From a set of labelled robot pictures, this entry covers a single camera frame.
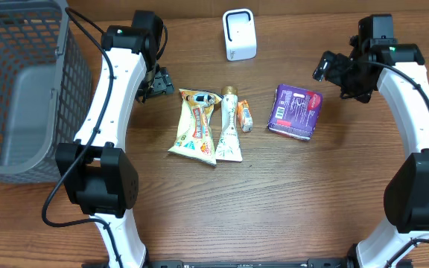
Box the red purple tissue pack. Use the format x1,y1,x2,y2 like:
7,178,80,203
267,84,323,141

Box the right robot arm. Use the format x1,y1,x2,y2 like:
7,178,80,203
313,14,429,267

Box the white cream tube gold cap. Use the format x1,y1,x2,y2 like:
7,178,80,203
215,86,243,162

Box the grey plastic shopping basket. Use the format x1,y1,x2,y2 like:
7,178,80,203
0,1,92,184

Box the small orange candy pack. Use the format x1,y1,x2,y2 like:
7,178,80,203
237,100,253,133

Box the cream snack bag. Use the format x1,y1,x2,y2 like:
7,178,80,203
168,89,222,166

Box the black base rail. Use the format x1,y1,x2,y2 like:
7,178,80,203
82,258,415,268

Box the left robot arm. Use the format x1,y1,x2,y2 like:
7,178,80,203
55,10,174,267

